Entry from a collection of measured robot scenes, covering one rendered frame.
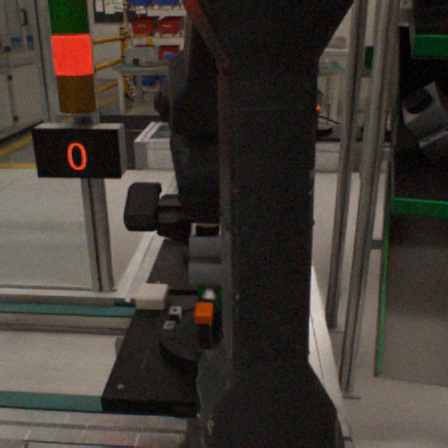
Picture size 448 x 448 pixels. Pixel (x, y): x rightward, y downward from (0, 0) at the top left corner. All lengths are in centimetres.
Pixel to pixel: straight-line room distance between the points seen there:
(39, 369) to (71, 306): 12
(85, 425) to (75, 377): 15
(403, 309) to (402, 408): 20
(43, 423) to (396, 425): 46
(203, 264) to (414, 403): 39
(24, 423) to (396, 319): 45
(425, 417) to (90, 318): 52
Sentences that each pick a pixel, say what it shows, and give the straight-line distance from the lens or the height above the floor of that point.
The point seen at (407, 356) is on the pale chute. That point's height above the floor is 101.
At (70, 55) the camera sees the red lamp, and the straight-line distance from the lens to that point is 71.
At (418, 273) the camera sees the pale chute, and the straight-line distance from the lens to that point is 68.
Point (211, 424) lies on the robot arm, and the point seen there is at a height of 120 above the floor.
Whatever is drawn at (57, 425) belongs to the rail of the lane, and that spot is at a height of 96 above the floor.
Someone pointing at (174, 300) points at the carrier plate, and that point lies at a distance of 81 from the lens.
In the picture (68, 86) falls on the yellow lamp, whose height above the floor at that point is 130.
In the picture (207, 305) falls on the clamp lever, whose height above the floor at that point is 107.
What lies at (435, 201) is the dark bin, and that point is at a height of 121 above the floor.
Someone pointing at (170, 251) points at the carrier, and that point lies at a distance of 96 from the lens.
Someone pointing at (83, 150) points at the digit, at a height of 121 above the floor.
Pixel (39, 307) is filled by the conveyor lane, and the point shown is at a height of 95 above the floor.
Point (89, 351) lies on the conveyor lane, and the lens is 81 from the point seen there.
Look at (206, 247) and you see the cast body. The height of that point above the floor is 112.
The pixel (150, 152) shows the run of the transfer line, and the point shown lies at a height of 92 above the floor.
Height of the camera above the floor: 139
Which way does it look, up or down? 23 degrees down
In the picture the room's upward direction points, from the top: straight up
